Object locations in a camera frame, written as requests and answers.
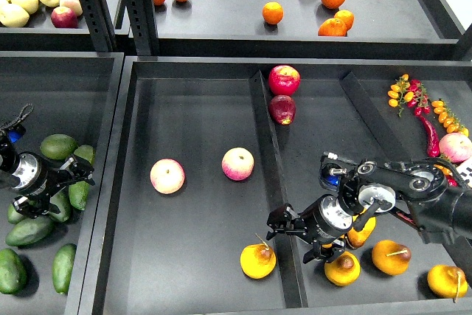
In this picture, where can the yellow pear with stem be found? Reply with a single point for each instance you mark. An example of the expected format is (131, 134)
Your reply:
(258, 260)

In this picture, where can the black centre bin tray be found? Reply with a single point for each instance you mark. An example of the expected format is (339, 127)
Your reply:
(179, 253)

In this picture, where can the tall yellow pear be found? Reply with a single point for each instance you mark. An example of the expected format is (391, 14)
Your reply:
(357, 239)

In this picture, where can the black upper left shelf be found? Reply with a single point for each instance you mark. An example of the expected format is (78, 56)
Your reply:
(41, 35)

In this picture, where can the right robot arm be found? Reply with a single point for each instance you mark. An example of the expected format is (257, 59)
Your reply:
(354, 185)

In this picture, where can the pink apple centre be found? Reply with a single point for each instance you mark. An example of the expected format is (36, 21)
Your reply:
(237, 164)

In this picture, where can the green avocado middle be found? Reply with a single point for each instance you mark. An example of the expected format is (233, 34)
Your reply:
(60, 209)

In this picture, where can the perforated shelf post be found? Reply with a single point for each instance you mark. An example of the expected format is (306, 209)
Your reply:
(143, 26)
(100, 25)

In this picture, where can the black bin divider right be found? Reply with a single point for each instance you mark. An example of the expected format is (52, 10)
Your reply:
(372, 108)

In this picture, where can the red chili pepper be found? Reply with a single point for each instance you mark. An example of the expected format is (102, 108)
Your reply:
(432, 149)

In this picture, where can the pink apple left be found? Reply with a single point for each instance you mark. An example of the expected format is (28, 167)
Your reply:
(167, 176)

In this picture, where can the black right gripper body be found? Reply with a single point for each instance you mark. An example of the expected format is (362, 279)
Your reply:
(325, 218)

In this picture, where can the green avocado upper right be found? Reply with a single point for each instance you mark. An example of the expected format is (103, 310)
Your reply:
(86, 152)

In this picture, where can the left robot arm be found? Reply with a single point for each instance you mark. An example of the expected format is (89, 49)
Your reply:
(10, 133)

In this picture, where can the mixed cherry tomatoes lower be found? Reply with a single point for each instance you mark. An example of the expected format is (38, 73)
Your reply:
(444, 164)

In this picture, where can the perforated shelf post left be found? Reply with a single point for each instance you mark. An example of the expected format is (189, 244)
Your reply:
(100, 25)

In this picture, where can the black left bin tray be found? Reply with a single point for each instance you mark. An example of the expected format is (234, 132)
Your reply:
(72, 93)

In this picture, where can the bright red apple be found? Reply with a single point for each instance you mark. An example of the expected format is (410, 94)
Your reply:
(284, 80)

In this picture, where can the black bin tray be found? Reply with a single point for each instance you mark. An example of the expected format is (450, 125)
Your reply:
(179, 253)
(72, 93)

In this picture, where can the pale yellow apple front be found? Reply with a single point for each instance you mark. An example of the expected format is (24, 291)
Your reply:
(13, 15)

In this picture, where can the pink apple right bin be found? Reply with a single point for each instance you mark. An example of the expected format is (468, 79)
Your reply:
(456, 147)

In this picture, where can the perforated shelf post right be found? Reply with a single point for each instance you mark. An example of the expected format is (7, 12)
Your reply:
(143, 26)

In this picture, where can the black bin divider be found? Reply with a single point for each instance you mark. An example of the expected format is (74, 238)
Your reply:
(372, 108)
(286, 248)

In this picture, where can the black bin divider left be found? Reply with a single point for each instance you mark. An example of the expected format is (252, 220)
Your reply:
(286, 248)

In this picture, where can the dark green avocado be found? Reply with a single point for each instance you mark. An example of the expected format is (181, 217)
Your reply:
(13, 272)

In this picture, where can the dark red apple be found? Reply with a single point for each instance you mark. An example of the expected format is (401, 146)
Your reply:
(282, 109)

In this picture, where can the pink peach on shelf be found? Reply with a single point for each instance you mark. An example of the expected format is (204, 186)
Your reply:
(74, 5)

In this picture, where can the pink apple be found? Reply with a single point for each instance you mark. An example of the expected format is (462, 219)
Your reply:
(237, 164)
(167, 176)

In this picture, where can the orange cherry tomato bunch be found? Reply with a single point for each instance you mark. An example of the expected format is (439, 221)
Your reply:
(400, 94)

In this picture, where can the green avocado bottom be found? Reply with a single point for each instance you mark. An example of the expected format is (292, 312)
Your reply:
(62, 268)

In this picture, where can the yellow pear with twig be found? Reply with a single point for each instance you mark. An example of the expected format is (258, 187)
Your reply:
(390, 257)

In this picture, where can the green avocado lower left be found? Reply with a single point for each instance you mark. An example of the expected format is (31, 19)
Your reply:
(29, 231)

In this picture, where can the red cherry tomato bunch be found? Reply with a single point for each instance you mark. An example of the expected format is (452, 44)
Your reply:
(419, 101)

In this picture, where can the red apple on shelf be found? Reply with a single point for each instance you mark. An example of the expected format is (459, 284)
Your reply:
(64, 17)

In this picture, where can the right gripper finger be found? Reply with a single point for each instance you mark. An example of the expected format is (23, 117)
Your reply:
(324, 249)
(284, 220)

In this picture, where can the green avocado top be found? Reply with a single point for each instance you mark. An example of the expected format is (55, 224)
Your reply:
(58, 146)

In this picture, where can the white marker tag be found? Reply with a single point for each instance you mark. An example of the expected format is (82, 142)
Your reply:
(464, 169)

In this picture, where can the yellow pear far right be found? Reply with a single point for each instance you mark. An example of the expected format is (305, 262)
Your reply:
(447, 282)

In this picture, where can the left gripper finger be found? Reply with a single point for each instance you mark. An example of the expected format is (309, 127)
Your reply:
(75, 169)
(33, 206)

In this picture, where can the green avocado by wall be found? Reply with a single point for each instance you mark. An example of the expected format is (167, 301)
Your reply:
(78, 195)

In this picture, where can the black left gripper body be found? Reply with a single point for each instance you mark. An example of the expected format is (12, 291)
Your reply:
(39, 180)

